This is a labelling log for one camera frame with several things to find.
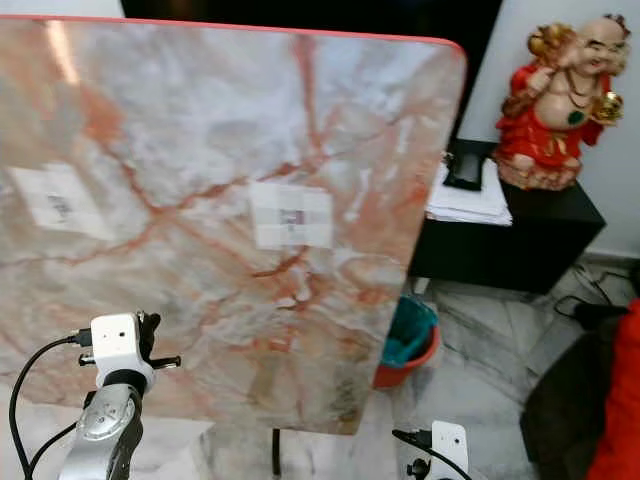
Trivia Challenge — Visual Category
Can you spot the marble table top red edge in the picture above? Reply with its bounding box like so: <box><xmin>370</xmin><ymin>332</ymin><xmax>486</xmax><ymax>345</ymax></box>
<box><xmin>0</xmin><ymin>15</ymin><xmax>468</xmax><ymax>436</ymax></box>

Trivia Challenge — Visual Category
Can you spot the black tubular table leg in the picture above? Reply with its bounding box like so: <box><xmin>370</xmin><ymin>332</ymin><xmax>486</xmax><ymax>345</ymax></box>
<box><xmin>270</xmin><ymin>428</ymin><xmax>283</xmax><ymax>476</ymax></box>

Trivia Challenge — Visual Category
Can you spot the black bag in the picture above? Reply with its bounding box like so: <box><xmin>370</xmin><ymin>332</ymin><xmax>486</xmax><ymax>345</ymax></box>
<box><xmin>520</xmin><ymin>325</ymin><xmax>623</xmax><ymax>480</ymax></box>

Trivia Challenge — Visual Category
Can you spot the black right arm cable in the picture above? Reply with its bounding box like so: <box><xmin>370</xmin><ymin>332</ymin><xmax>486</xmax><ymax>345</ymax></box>
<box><xmin>392</xmin><ymin>428</ymin><xmax>473</xmax><ymax>480</ymax></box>

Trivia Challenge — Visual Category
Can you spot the red cloth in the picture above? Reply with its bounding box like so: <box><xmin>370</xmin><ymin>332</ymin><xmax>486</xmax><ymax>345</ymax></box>
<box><xmin>588</xmin><ymin>298</ymin><xmax>640</xmax><ymax>480</ymax></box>

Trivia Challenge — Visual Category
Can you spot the black low TV console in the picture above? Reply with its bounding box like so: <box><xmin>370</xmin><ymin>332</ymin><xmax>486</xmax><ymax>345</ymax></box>
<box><xmin>408</xmin><ymin>138</ymin><xmax>608</xmax><ymax>294</ymax></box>

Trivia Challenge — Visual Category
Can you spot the white paper tag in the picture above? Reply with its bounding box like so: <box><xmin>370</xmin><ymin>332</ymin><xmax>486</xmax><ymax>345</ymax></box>
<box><xmin>248</xmin><ymin>180</ymin><xmax>334</xmax><ymax>249</ymax></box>
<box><xmin>8</xmin><ymin>163</ymin><xmax>116</xmax><ymax>241</ymax></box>

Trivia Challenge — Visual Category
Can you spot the white paper stack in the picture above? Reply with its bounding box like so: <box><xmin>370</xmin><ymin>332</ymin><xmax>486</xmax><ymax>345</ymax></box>
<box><xmin>425</xmin><ymin>160</ymin><xmax>513</xmax><ymax>226</ymax></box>

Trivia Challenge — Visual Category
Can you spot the orange bin with teal liner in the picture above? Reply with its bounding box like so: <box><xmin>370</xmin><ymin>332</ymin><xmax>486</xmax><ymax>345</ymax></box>
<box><xmin>373</xmin><ymin>295</ymin><xmax>441</xmax><ymax>389</ymax></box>

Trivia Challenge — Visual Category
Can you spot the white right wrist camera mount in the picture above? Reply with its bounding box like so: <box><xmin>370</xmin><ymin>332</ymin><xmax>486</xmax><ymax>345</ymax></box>
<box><xmin>430</xmin><ymin>420</ymin><xmax>469</xmax><ymax>480</ymax></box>

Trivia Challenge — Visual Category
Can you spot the black flat pouch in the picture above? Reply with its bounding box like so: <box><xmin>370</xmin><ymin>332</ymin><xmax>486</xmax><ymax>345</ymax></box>
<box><xmin>445</xmin><ymin>140</ymin><xmax>496</xmax><ymax>191</ymax></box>

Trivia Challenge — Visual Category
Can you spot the laughing Buddha statue red robe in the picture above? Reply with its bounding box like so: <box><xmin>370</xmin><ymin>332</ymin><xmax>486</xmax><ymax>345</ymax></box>
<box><xmin>495</xmin><ymin>15</ymin><xmax>633</xmax><ymax>191</ymax></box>

